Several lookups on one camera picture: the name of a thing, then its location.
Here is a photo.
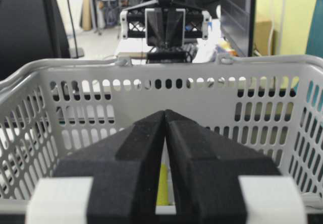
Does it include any yellow cloth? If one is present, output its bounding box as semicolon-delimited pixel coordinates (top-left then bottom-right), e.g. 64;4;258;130
156;163;169;206

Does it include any black office chair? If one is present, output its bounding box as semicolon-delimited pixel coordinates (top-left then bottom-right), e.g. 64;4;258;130
1;0;71;80

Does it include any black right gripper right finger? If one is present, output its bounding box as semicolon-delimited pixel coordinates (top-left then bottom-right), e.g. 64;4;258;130
165;109;308;223

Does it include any black monitor screen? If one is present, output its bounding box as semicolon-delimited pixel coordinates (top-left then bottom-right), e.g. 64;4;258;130
220;0;256;57

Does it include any black floor stand pole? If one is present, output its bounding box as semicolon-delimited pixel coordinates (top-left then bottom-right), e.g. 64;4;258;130
67;0;83;59

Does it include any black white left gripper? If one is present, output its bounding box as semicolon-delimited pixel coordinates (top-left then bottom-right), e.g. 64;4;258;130
120;1;211;45

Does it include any cardboard box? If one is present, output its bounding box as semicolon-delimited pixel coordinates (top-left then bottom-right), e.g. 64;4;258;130
254;17;272;55

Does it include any grey plastic shopping basket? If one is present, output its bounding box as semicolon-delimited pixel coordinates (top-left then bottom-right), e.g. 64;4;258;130
1;55;322;223

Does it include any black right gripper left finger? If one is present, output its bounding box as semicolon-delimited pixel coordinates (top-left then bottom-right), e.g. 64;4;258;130
26;110;166;224

